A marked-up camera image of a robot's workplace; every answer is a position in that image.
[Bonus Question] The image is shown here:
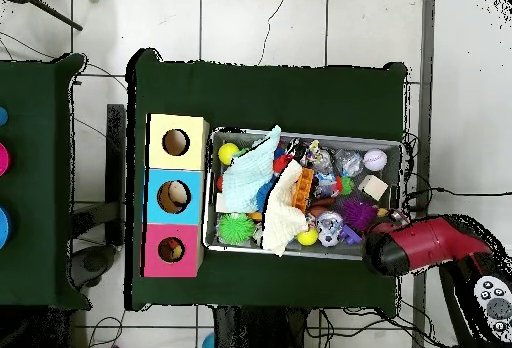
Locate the mint knitted cloth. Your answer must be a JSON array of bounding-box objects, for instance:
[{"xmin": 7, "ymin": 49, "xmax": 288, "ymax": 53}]
[{"xmin": 221, "ymin": 124, "xmax": 282, "ymax": 214}]

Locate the orange toy building brick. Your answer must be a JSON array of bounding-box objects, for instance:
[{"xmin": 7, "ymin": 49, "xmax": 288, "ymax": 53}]
[{"xmin": 292, "ymin": 167, "xmax": 315, "ymax": 211}]

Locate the cream knitted cloth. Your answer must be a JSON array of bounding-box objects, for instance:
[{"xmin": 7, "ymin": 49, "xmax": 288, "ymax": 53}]
[{"xmin": 261, "ymin": 159, "xmax": 311, "ymax": 257}]

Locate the purple spiky ball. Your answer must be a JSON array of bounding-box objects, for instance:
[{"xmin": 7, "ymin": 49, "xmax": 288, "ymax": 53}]
[{"xmin": 341, "ymin": 199, "xmax": 379, "ymax": 232}]

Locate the orange striped tiger plush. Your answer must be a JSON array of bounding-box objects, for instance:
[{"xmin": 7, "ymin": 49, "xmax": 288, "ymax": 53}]
[{"xmin": 158, "ymin": 237, "xmax": 180, "ymax": 261}]

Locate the wooden box with three holes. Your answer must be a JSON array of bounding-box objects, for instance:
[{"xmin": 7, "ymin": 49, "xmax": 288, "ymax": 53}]
[{"xmin": 140, "ymin": 113, "xmax": 211, "ymax": 279}]

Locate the clear mesh bin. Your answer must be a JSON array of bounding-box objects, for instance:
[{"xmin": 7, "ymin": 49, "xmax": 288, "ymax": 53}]
[{"xmin": 202, "ymin": 126, "xmax": 406, "ymax": 263}]

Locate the green spiky ball with eyes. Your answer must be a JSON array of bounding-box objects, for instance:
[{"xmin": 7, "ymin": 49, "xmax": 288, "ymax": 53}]
[{"xmin": 217, "ymin": 212, "xmax": 256, "ymax": 245}]

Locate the brown toy football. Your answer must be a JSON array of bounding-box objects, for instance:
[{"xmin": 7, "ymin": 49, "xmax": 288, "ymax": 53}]
[{"xmin": 307, "ymin": 197, "xmax": 337, "ymax": 218}]

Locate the small yellow printed ball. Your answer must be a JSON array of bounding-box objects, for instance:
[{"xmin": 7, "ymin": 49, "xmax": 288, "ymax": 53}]
[{"xmin": 296, "ymin": 227, "xmax": 320, "ymax": 247}]

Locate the dark green table cloth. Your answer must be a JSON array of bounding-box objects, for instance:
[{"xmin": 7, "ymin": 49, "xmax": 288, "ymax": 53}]
[
  {"xmin": 0, "ymin": 52, "xmax": 92, "ymax": 310},
  {"xmin": 125, "ymin": 48, "xmax": 409, "ymax": 312}
]

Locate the multicolour spiky caterpillar toy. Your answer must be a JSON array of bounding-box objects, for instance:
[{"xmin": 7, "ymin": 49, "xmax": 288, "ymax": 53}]
[{"xmin": 334, "ymin": 175, "xmax": 355, "ymax": 196}]

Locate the black white soccer ball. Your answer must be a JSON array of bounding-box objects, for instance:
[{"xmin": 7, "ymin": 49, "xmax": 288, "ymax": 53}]
[{"xmin": 318, "ymin": 230, "xmax": 341, "ymax": 248}]

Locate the purple toy piece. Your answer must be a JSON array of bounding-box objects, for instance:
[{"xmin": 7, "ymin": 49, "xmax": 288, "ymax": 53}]
[{"xmin": 338, "ymin": 225, "xmax": 363, "ymax": 246}]

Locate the plain wooden block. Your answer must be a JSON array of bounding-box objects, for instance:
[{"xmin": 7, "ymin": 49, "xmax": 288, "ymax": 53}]
[{"xmin": 357, "ymin": 174, "xmax": 390, "ymax": 202}]

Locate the white baseball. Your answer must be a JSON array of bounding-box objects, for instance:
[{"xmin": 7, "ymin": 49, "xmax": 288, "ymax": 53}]
[{"xmin": 362, "ymin": 148, "xmax": 388, "ymax": 172}]

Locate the black rod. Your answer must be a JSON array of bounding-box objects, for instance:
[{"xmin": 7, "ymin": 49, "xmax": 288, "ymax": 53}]
[{"xmin": 23, "ymin": 0, "xmax": 84, "ymax": 32}]

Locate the pink round toy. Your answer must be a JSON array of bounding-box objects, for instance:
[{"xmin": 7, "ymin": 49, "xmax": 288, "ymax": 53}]
[{"xmin": 0, "ymin": 142, "xmax": 11, "ymax": 177}]

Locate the large blue round toy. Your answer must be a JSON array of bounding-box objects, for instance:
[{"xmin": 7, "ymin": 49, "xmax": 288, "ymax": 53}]
[{"xmin": 0, "ymin": 205, "xmax": 12, "ymax": 249}]

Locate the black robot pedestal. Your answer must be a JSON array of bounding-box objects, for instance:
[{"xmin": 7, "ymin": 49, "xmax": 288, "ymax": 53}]
[{"xmin": 212, "ymin": 305, "xmax": 309, "ymax": 348}]

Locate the black power cable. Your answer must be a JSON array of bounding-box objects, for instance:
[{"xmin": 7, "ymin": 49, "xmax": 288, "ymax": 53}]
[{"xmin": 404, "ymin": 186, "xmax": 512, "ymax": 211}]

